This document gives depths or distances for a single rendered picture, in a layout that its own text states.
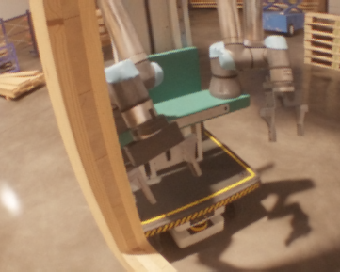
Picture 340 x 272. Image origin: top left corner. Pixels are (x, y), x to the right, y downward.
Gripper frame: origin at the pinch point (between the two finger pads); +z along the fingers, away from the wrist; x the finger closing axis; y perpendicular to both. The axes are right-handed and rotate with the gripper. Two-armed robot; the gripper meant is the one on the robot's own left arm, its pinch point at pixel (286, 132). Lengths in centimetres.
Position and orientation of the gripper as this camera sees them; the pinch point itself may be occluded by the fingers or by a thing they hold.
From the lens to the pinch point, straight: 87.0
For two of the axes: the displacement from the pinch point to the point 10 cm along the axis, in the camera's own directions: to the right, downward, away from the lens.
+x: 9.6, -1.3, 2.5
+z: 1.1, 9.9, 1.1
